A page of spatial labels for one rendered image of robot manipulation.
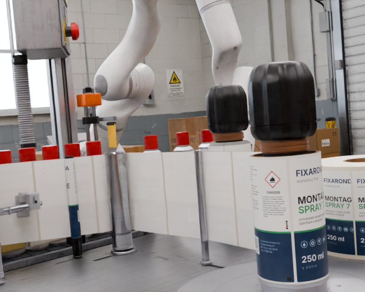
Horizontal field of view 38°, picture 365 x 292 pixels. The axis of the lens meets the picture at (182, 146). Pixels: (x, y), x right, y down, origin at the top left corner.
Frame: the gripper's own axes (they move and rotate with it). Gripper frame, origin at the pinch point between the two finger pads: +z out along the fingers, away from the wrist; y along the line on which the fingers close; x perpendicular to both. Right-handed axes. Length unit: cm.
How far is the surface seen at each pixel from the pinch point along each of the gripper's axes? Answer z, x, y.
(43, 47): -14, -62, -1
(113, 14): -268, 254, -498
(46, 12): -21, -63, -1
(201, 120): -20.6, 9.4, -26.0
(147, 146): -0.7, -31.6, 0.7
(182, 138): -5.3, -21.5, 1.3
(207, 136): -8.2, -13.1, 1.1
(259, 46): -256, 395, -354
